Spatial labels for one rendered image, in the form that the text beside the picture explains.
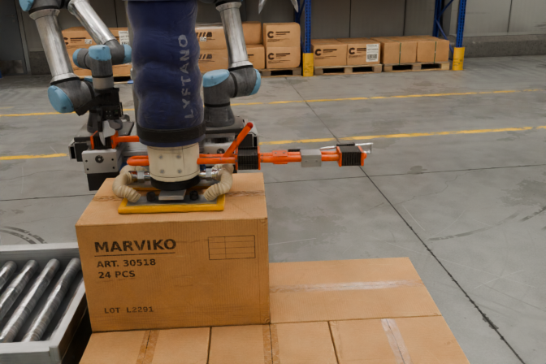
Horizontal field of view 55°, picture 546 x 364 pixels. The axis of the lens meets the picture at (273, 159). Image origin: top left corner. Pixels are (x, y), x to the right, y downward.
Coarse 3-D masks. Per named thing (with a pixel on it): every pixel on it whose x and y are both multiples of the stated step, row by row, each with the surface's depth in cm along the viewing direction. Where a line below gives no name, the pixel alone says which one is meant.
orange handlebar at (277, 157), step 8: (120, 136) 201; (128, 136) 201; (136, 136) 201; (272, 152) 180; (280, 152) 180; (288, 152) 181; (296, 152) 181; (328, 152) 181; (336, 152) 181; (128, 160) 175; (136, 160) 175; (144, 160) 175; (200, 160) 175; (208, 160) 175; (216, 160) 176; (224, 160) 176; (232, 160) 176; (264, 160) 176; (272, 160) 176; (280, 160) 176; (288, 160) 177; (296, 160) 177; (328, 160) 177; (336, 160) 178
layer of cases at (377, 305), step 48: (288, 288) 198; (336, 288) 197; (384, 288) 196; (96, 336) 173; (144, 336) 173; (192, 336) 172; (240, 336) 172; (288, 336) 171; (336, 336) 171; (384, 336) 171; (432, 336) 170
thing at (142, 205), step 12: (192, 192) 172; (120, 204) 171; (132, 204) 169; (144, 204) 169; (156, 204) 169; (168, 204) 169; (180, 204) 169; (192, 204) 170; (204, 204) 170; (216, 204) 170
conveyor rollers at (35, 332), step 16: (0, 272) 211; (32, 272) 215; (48, 272) 211; (64, 272) 210; (0, 288) 206; (16, 288) 201; (32, 288) 200; (64, 288) 202; (0, 304) 191; (32, 304) 193; (48, 304) 190; (0, 320) 186; (16, 320) 182; (48, 320) 184; (0, 336) 173; (32, 336) 174
